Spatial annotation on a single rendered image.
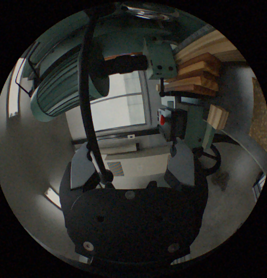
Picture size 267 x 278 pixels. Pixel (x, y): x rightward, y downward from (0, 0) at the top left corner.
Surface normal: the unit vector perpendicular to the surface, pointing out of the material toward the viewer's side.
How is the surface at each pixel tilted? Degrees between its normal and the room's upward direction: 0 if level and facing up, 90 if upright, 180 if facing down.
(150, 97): 90
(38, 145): 180
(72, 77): 90
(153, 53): 90
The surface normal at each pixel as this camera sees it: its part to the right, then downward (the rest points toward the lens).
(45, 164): 0.99, -0.12
